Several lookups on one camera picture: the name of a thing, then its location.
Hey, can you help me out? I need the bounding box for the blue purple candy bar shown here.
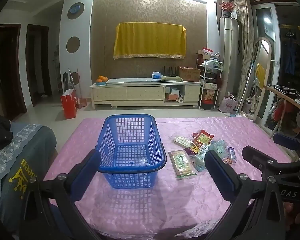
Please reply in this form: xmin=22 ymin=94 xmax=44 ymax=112
xmin=228 ymin=147 xmax=237 ymax=163

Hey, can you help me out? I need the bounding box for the red yellow snack pouch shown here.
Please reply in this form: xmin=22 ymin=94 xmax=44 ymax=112
xmin=191 ymin=129 xmax=215 ymax=149

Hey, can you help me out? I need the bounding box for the purple yellow snack bag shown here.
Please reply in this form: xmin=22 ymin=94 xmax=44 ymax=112
xmin=184 ymin=146 xmax=200 ymax=155

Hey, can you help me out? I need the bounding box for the green cracker packet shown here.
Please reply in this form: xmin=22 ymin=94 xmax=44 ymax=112
xmin=168 ymin=150 xmax=197 ymax=179

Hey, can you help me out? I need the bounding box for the blue striped clear snack bag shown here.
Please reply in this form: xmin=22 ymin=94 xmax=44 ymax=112
xmin=190 ymin=153 xmax=206 ymax=172

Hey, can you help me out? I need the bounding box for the person right hand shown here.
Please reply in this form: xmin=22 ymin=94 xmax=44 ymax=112
xmin=283 ymin=202 xmax=300 ymax=231

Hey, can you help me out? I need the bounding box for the standing arched mirror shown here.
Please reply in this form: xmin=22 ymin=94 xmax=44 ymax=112
xmin=241 ymin=37 xmax=272 ymax=122

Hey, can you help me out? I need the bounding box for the grey queen print cushion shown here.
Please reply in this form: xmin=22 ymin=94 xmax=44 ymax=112
xmin=0 ymin=122 xmax=57 ymax=233

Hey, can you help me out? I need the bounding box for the pink gift bag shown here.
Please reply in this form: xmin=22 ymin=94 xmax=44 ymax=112
xmin=218 ymin=92 xmax=237 ymax=113

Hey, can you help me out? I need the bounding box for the pink quilted table cover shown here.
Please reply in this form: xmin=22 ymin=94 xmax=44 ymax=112
xmin=43 ymin=116 xmax=292 ymax=240

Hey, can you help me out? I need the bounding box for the clear white cracker packet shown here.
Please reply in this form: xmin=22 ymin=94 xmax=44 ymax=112
xmin=172 ymin=137 xmax=193 ymax=148

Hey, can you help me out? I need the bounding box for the blue plastic basket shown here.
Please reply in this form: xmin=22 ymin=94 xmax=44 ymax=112
xmin=95 ymin=114 xmax=167 ymax=190

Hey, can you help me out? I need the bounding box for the white metal shelf rack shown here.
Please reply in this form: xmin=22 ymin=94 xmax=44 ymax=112
xmin=196 ymin=50 xmax=223 ymax=109

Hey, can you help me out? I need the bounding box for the red paper bag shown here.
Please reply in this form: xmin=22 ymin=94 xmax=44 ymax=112
xmin=61 ymin=88 xmax=77 ymax=119

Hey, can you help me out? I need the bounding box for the brown cardboard box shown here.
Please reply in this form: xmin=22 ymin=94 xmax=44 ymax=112
xmin=178 ymin=67 xmax=201 ymax=82

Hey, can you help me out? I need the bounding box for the silver standing air conditioner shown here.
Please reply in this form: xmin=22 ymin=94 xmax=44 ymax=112
xmin=217 ymin=17 xmax=240 ymax=106

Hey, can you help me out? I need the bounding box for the cream tv cabinet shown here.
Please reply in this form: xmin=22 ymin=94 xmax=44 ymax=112
xmin=90 ymin=78 xmax=200 ymax=108

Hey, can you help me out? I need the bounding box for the green folded towel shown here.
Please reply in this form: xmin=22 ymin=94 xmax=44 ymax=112
xmin=161 ymin=75 xmax=183 ymax=82

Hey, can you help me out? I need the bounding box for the bowl of oranges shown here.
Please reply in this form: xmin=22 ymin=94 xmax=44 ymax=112
xmin=96 ymin=75 xmax=108 ymax=86

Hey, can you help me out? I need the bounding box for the blue tissue pack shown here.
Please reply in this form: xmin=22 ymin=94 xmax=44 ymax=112
xmin=152 ymin=72 xmax=161 ymax=80

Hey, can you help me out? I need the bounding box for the red flower vase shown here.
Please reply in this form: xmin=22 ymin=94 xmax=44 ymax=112
xmin=219 ymin=0 xmax=235 ymax=17

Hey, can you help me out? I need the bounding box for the yellow cloth tv cover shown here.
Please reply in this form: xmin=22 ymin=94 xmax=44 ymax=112
xmin=113 ymin=22 xmax=187 ymax=60

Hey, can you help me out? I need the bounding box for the blue handled mop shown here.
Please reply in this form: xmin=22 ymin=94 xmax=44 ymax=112
xmin=234 ymin=60 xmax=256 ymax=115

